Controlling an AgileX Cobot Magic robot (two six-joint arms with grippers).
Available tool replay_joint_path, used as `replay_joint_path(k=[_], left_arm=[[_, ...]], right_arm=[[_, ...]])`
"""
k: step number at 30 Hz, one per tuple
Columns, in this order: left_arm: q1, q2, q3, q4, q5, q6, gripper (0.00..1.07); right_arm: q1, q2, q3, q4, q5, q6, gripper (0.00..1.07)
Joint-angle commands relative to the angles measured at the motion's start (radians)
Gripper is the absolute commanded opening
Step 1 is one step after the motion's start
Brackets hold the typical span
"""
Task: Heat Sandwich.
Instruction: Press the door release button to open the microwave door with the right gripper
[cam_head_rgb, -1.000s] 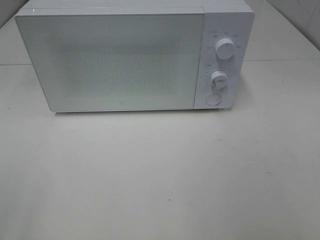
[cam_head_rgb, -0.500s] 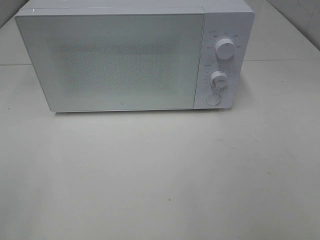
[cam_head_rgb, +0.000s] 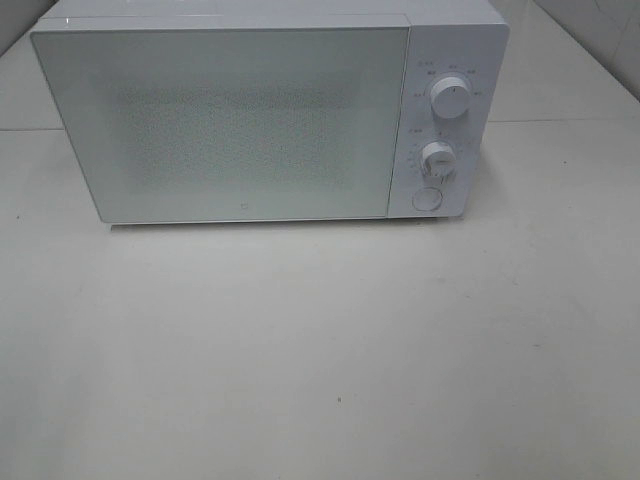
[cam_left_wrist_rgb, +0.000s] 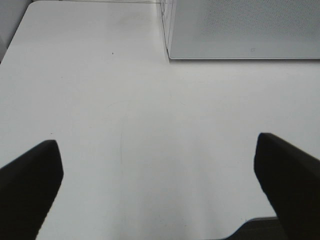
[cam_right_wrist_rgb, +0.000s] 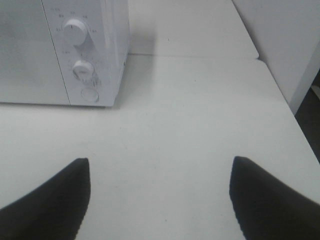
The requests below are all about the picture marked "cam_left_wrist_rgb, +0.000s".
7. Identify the white microwave door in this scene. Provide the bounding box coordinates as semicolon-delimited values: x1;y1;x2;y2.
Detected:
171;0;320;60

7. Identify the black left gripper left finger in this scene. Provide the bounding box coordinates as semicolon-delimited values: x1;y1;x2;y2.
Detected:
0;139;64;240

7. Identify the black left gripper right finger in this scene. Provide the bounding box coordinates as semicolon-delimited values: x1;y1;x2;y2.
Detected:
254;133;320;240

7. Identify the white microwave oven body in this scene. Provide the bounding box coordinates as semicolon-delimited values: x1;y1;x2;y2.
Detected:
156;0;177;61

